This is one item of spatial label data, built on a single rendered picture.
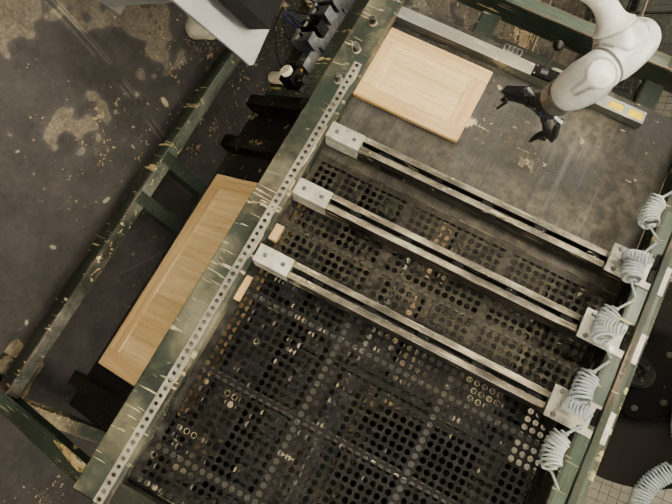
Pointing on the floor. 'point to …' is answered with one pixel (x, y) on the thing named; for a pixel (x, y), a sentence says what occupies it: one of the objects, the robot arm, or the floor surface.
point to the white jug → (196, 30)
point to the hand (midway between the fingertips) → (517, 121)
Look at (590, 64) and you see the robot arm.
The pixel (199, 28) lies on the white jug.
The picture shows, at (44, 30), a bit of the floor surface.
